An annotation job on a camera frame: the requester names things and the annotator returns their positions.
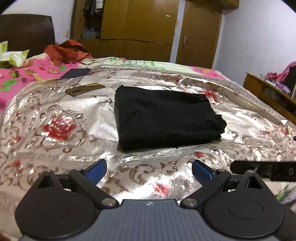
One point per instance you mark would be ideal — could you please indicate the dark blue flat case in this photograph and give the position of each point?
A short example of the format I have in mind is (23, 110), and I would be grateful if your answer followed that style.
(73, 73)

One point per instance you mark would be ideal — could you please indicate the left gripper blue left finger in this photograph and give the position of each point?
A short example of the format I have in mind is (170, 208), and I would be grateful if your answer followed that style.
(96, 171)

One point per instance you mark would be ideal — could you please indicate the green patterned pillow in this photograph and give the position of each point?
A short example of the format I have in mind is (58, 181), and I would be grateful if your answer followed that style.
(11, 58)

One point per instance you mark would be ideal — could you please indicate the rust red garment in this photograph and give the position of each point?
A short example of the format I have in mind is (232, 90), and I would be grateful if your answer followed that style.
(69, 51)

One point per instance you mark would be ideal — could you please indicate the black pants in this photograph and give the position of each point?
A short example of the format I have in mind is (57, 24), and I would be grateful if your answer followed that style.
(152, 119)

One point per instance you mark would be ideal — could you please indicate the wooden door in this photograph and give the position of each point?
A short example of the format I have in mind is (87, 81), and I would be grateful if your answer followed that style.
(199, 34)

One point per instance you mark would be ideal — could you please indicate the wooden wardrobe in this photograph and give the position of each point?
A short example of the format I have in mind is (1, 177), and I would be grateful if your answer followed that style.
(135, 30)

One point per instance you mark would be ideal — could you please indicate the wooden side cabinet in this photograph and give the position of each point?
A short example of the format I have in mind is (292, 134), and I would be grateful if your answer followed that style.
(272, 96)

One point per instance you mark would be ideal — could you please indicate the pink floral blanket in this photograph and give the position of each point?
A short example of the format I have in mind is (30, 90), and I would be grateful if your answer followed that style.
(36, 68)

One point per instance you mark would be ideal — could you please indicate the dark wooden headboard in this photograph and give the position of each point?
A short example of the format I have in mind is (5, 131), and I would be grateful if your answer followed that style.
(27, 32)

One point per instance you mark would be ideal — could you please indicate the floral satin bedspread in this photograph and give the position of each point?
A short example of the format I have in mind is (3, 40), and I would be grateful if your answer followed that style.
(44, 128)

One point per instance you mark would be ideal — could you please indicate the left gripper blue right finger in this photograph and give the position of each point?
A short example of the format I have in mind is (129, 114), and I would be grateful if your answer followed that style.
(203, 173)

